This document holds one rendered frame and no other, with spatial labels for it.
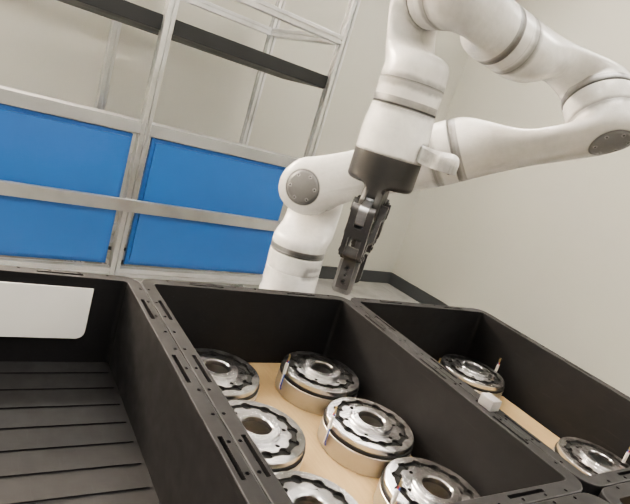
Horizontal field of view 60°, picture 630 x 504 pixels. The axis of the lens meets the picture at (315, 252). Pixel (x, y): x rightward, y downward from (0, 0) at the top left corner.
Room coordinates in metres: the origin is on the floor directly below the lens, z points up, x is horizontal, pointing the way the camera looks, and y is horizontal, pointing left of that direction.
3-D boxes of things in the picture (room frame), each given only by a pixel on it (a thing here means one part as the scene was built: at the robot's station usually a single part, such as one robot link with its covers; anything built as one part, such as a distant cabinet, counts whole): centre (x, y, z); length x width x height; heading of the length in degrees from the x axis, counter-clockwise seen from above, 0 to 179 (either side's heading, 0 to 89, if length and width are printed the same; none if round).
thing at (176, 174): (2.48, 0.50, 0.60); 0.72 x 0.03 x 0.56; 130
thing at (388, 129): (0.61, -0.06, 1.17); 0.11 x 0.09 x 0.06; 80
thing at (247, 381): (0.56, 0.07, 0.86); 0.10 x 0.10 x 0.01
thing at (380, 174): (0.61, -0.05, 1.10); 0.08 x 0.08 x 0.09
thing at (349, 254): (0.57, -0.04, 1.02); 0.03 x 0.01 x 0.05; 170
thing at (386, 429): (0.55, -0.11, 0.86); 0.05 x 0.05 x 0.01
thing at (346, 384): (0.64, -0.05, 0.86); 0.10 x 0.10 x 0.01
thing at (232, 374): (0.56, 0.07, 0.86); 0.05 x 0.05 x 0.01
